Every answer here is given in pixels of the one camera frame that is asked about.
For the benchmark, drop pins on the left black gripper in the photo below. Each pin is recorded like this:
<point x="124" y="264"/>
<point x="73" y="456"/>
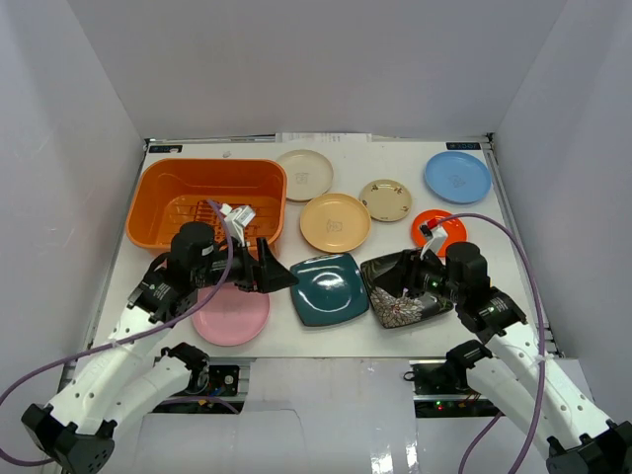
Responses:
<point x="252" y="270"/>

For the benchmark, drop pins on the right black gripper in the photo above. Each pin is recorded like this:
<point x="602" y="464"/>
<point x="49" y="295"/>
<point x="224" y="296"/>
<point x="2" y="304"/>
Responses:
<point x="411" y="266"/>

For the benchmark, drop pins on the black floral square plate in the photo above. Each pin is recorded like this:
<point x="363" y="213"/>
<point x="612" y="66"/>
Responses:
<point x="397" y="312"/>

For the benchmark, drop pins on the orange round plate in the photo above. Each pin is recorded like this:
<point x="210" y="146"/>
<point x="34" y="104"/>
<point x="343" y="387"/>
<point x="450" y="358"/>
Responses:
<point x="455" y="229"/>

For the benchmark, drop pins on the pink round plate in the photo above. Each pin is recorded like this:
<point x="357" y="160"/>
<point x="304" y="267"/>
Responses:
<point x="232" y="317"/>

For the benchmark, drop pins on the teal square plate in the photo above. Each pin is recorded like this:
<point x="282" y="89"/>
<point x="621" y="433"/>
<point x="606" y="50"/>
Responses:
<point x="330" y="291"/>

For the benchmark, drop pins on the yellow round plate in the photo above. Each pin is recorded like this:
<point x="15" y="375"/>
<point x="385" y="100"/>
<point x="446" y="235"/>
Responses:
<point x="335" y="223"/>

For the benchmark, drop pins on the cream round plate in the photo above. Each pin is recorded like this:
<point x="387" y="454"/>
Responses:
<point x="309" y="174"/>

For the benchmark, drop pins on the blue round plate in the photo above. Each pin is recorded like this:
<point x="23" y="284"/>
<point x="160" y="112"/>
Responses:
<point x="458" y="177"/>

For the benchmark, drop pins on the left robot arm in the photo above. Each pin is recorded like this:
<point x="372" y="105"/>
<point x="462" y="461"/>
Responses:
<point x="78" y="427"/>

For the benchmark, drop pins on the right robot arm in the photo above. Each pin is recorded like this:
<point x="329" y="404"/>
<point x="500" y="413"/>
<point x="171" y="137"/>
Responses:
<point x="507" y="365"/>

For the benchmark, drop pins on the orange plastic bin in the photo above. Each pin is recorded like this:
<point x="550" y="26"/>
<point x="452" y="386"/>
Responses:
<point x="172" y="192"/>

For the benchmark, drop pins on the small beige patterned plate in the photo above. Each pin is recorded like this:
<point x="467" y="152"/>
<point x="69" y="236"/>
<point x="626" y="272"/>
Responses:
<point x="386" y="200"/>

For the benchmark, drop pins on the white paper sheets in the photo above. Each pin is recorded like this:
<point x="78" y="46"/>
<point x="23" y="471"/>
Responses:
<point x="322" y="137"/>

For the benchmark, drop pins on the right black logo label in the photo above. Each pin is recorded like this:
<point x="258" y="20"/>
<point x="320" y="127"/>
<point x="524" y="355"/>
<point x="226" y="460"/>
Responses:
<point x="463" y="146"/>

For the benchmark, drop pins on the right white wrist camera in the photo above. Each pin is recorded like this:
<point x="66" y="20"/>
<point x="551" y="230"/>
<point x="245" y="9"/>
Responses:
<point x="435" y="236"/>

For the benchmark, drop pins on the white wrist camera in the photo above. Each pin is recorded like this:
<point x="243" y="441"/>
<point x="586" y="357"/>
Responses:
<point x="236" y="221"/>
<point x="435" y="236"/>

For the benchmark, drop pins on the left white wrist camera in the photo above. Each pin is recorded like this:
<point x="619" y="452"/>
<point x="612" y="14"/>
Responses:
<point x="236" y="221"/>

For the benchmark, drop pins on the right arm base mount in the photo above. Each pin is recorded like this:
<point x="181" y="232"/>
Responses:
<point x="436" y="396"/>

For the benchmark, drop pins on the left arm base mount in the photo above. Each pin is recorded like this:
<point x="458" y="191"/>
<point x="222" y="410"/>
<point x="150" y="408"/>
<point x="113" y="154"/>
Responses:
<point x="221" y="395"/>

